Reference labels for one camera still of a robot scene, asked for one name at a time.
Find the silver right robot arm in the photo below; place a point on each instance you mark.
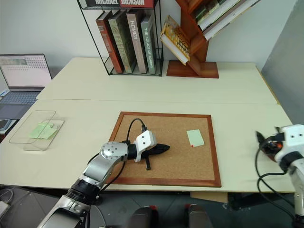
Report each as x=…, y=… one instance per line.
x=299, y=177

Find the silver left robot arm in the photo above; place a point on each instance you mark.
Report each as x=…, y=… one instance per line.
x=107, y=152

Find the white-paged thick book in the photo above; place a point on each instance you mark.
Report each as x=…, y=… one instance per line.
x=221, y=16

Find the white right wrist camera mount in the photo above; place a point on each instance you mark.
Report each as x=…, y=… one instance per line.
x=293, y=140

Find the black table frame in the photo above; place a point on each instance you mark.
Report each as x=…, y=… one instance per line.
x=256, y=200

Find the green Solace book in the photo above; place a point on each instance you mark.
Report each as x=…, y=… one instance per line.
x=148, y=47

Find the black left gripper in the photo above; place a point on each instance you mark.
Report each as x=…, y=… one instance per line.
x=152, y=151

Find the green-spined book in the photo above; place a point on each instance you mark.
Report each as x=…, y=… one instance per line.
x=204, y=9

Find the grey partition panel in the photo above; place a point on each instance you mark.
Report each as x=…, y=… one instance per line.
x=285, y=59

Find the brown cardboard piece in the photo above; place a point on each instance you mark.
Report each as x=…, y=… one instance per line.
x=209, y=197

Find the green sticky note stack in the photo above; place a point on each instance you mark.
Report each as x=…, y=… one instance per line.
x=40, y=131

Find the red hardcover book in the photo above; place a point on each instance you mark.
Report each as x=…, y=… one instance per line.
x=109, y=47

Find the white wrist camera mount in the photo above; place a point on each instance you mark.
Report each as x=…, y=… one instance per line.
x=145, y=140
x=293, y=140

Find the yellow patterned book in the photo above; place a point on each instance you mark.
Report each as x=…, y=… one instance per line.
x=175, y=38

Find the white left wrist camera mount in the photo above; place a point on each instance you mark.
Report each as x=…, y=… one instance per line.
x=145, y=140

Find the pale green sticky note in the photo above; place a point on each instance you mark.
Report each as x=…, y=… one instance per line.
x=195, y=137

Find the clear plastic lid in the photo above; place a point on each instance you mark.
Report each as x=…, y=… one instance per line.
x=21, y=128

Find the green patterned book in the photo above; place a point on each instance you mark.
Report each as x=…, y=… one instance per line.
x=121, y=42

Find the clear plastic box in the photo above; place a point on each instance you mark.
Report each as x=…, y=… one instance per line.
x=54, y=142

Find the open grey laptop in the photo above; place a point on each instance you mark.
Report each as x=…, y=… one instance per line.
x=23, y=71

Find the Michael Jackson book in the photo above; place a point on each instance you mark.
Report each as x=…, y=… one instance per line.
x=133, y=2

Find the wooden tree bookshelf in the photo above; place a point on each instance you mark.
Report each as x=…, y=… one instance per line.
x=192, y=70

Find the brown Homes book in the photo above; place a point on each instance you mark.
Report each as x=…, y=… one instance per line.
x=136, y=40

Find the wood-framed cork board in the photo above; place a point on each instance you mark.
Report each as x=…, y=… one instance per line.
x=180, y=164

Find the dark rounded shape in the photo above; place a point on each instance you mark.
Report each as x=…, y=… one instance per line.
x=145, y=218
x=198, y=217

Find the dark-covered large book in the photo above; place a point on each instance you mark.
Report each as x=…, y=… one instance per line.
x=228, y=26

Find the grey rounded device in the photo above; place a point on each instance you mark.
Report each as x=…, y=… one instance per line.
x=4, y=126

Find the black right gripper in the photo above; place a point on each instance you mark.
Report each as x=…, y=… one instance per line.
x=271, y=145

